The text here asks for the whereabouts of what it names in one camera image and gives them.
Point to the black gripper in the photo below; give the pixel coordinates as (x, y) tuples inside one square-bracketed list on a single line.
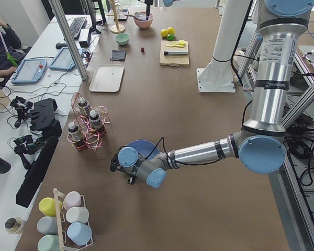
[(114, 164)]

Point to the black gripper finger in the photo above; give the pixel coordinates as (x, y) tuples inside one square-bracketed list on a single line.
[(148, 11)]

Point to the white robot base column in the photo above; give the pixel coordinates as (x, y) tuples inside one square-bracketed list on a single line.
[(217, 76)]

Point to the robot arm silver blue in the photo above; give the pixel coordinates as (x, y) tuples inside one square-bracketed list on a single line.
[(259, 144)]

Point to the blue plate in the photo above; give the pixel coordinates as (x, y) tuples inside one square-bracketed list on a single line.
[(145, 148)]

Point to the metal ice scoop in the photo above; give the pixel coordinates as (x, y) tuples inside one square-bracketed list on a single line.
[(138, 15)]

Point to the pink bowl with ice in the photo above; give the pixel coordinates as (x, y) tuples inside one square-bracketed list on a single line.
[(144, 24)]

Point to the wooden mug tree stand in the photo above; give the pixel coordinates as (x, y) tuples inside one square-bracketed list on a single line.
[(117, 28)]

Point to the mint green bowl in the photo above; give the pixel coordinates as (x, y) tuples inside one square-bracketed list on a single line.
[(122, 38)]

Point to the yellow plastic knife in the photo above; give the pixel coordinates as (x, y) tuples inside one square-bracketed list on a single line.
[(176, 45)]

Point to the lemon slice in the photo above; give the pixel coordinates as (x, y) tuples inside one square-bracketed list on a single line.
[(181, 42)]

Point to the dark grey folded cloth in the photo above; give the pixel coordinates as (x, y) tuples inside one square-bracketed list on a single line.
[(118, 55)]

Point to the wooden cutting board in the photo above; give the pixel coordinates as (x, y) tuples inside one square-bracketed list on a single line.
[(179, 60)]

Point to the white cup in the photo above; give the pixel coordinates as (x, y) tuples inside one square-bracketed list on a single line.
[(77, 214)]

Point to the pink cup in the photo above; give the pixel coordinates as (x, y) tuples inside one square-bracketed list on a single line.
[(72, 199)]

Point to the dark sauce bottle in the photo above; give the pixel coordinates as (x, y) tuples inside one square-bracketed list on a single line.
[(75, 135), (94, 120), (84, 106)]

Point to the black keyboard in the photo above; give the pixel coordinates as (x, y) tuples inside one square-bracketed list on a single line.
[(77, 25)]

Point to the blue cup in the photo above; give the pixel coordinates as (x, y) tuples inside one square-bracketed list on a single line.
[(79, 233)]

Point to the beige rectangular tray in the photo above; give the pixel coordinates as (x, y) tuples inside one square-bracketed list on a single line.
[(107, 78)]

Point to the yellow cup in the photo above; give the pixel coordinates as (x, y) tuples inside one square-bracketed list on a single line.
[(47, 206)]

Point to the grey cup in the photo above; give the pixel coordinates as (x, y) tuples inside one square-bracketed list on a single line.
[(47, 225)]

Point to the black computer mouse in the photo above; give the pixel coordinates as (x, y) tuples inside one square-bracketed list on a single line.
[(60, 45)]

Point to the mint green cup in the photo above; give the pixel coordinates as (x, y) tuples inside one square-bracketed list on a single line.
[(48, 243)]

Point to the tape roll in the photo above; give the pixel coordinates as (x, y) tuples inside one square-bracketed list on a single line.
[(14, 225)]

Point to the blue teach pendant tablet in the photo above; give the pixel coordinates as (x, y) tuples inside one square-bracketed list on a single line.
[(30, 71)]

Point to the seated person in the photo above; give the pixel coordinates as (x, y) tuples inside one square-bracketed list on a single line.
[(13, 44)]

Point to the black handled knife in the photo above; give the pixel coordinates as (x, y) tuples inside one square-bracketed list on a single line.
[(175, 53)]

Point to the copper wire bottle rack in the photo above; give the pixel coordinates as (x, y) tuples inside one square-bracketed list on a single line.
[(93, 139)]

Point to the white wire cup rack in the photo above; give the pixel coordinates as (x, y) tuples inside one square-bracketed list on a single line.
[(65, 242)]

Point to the aluminium frame post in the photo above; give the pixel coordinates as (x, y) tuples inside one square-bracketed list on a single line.
[(63, 24)]

